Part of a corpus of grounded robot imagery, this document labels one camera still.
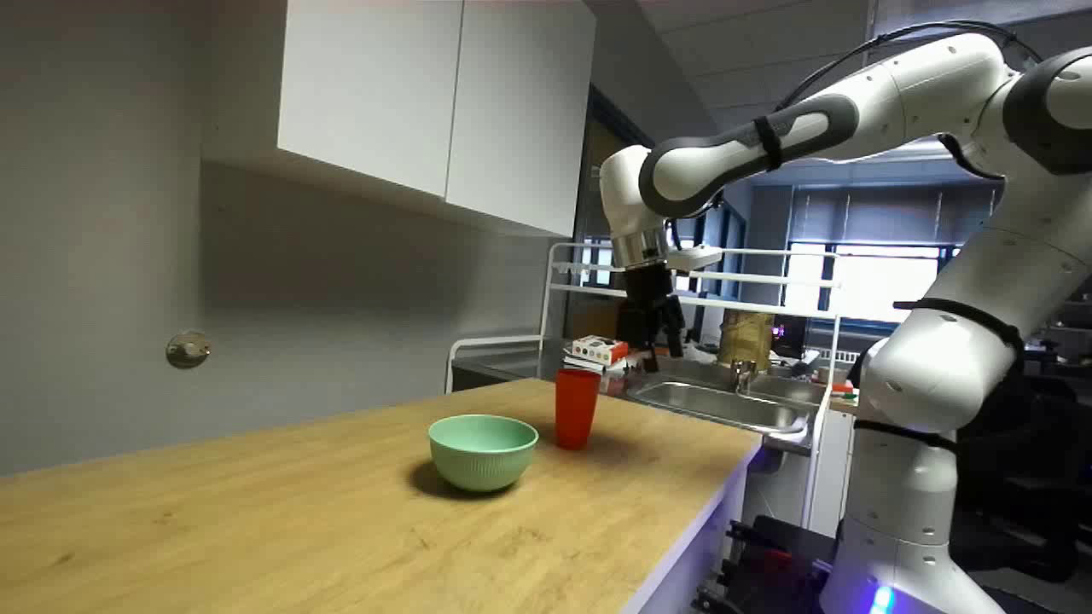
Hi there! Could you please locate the black and red floor equipment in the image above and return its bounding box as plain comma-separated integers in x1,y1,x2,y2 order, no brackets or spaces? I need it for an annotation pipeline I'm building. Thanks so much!
693,512,847,614

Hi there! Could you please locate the mint green bowl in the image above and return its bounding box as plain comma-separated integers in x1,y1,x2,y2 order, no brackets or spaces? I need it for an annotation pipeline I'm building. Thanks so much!
428,410,541,498

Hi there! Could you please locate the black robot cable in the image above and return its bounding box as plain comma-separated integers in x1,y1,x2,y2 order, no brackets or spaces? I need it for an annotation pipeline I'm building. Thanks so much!
771,16,1045,116

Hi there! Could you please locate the red and white box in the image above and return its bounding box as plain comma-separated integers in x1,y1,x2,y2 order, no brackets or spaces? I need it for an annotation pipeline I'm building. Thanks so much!
564,331,635,397

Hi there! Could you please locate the window with blinds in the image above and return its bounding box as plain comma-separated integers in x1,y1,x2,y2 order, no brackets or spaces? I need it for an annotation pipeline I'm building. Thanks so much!
781,183,1002,326

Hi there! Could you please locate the stainless steel sink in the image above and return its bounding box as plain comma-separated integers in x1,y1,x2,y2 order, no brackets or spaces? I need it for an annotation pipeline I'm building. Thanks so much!
626,375,820,444

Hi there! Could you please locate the round wall knob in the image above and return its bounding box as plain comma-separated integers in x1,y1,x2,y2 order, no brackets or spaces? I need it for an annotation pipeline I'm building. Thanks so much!
163,326,216,370

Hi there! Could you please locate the tan brown object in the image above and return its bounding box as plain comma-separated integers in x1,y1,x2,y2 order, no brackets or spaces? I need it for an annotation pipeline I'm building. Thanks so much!
718,309,779,385

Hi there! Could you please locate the red plastic cup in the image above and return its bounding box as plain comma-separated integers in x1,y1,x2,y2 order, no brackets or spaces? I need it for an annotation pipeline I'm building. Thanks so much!
554,366,604,453

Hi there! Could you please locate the white metal tube rail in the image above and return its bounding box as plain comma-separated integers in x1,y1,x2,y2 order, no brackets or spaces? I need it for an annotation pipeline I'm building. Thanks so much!
439,331,549,397

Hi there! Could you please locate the white wall cabinet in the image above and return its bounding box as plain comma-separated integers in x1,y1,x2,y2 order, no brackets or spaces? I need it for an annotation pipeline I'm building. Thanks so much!
201,0,602,241

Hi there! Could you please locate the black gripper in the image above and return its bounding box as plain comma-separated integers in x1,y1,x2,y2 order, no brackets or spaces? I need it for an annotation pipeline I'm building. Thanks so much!
613,263,693,361

